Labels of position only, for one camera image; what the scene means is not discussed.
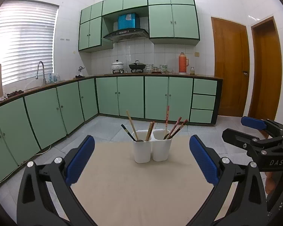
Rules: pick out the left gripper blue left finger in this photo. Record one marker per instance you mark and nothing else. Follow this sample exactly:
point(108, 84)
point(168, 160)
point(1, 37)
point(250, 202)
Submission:
point(76, 160)

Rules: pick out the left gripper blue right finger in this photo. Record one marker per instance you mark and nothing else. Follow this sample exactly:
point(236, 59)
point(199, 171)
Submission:
point(204, 158)

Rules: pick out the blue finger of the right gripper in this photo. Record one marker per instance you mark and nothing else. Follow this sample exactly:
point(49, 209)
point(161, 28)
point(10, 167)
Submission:
point(253, 123)

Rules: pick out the black chopstick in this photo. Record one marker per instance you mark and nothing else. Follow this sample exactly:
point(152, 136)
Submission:
point(179, 129)

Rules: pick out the red-ended wooden chopstick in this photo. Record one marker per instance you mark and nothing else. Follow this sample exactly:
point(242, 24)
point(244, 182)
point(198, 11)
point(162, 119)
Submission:
point(166, 119)
point(172, 130)

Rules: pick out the metal spoon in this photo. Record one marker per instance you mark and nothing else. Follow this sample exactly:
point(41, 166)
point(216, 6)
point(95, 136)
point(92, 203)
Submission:
point(130, 135)

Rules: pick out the green lower kitchen cabinets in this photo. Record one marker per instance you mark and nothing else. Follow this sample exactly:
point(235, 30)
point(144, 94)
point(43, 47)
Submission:
point(32, 121)

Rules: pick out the green kitchen cabinets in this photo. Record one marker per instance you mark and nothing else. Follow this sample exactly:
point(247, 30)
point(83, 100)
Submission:
point(32, 121)
point(166, 21)

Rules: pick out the green upper kitchen cabinets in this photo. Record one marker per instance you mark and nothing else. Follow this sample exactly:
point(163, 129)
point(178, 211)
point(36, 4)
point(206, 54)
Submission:
point(166, 21)

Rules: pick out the person's right hand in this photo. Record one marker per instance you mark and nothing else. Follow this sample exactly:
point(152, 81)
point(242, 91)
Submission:
point(271, 182)

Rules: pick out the brown wooden door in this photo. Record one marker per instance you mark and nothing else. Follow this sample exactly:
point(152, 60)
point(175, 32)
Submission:
point(267, 70)
point(231, 50)

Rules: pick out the white double utensil holder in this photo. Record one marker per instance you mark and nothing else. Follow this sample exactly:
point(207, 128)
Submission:
point(157, 148)

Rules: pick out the glass jar on counter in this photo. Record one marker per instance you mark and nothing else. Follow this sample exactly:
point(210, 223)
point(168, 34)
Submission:
point(192, 71)

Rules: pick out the orange thermos flask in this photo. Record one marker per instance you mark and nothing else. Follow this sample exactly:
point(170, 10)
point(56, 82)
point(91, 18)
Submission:
point(183, 63)

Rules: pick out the white cooking pot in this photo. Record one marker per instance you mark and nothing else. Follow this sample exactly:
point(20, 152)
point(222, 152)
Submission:
point(117, 67)

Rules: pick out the black wok on stove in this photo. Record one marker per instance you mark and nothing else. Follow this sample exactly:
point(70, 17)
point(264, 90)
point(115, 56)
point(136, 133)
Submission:
point(137, 67)

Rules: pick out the black range hood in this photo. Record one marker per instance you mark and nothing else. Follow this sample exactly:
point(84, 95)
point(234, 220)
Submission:
point(127, 34)

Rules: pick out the white window blinds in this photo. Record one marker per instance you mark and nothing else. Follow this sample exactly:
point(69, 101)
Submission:
point(27, 34)

